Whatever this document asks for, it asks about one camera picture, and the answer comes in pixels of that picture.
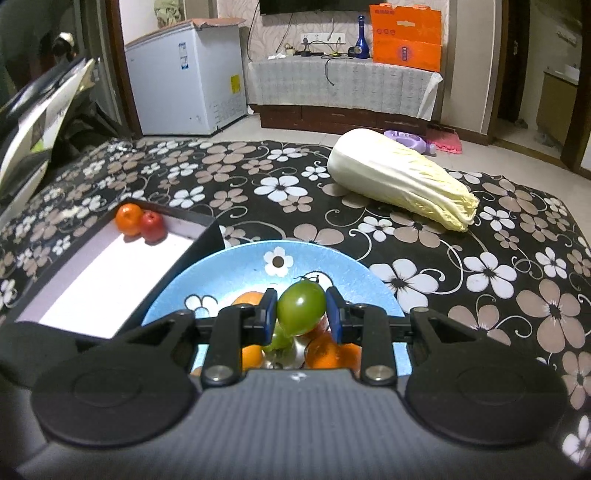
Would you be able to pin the black floral tablecloth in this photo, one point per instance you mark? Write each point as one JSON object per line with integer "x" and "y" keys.
{"x": 520, "y": 274}

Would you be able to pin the dark wooden tv cabinet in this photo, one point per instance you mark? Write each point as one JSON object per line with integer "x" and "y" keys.
{"x": 337, "y": 120}

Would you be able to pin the orange tangerine left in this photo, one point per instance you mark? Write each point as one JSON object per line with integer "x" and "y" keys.
{"x": 128, "y": 218}

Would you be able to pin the pink slipper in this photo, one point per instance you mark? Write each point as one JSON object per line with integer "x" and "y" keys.
{"x": 444, "y": 139}

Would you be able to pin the blue glass bottle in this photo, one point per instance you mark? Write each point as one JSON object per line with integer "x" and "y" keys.
{"x": 362, "y": 49}

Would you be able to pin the black television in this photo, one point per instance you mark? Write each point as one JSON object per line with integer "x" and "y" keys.
{"x": 276, "y": 7}

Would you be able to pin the orange gift box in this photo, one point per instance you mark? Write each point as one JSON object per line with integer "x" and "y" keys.
{"x": 408, "y": 36}

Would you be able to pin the green hanging cloth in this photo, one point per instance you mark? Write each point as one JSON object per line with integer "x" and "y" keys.
{"x": 167, "y": 12}

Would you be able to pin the black tray with white bottom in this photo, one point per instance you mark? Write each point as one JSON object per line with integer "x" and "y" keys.
{"x": 106, "y": 282}

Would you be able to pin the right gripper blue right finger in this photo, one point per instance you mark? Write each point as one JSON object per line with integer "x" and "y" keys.
{"x": 371, "y": 328}

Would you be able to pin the orange tangerine back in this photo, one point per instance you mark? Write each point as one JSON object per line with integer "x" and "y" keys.
{"x": 251, "y": 298}

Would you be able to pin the white napa cabbage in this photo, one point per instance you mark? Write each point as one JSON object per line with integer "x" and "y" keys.
{"x": 370, "y": 164}

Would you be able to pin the checked cloth on cabinet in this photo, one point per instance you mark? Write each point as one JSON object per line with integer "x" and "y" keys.
{"x": 343, "y": 83}

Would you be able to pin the orange tangerine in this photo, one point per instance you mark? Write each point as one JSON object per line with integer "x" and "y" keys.
{"x": 128, "y": 218}
{"x": 251, "y": 298}

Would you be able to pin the white power strip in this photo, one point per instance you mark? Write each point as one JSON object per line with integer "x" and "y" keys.
{"x": 334, "y": 38}

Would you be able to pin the red apple back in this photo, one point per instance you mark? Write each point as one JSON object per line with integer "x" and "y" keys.
{"x": 152, "y": 227}

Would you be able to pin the blue tiger plate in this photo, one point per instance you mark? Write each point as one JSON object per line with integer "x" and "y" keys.
{"x": 214, "y": 282}

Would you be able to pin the green tomato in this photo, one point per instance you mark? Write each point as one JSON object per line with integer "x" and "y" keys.
{"x": 280, "y": 340}
{"x": 301, "y": 307}

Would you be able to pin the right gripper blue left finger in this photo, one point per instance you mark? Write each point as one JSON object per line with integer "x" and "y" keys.
{"x": 234, "y": 328}

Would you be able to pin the white chest freezer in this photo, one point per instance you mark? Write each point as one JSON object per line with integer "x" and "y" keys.
{"x": 187, "y": 79}

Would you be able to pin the yellow orange fruit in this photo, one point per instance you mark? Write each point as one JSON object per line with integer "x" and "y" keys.
{"x": 324, "y": 353}
{"x": 252, "y": 357}

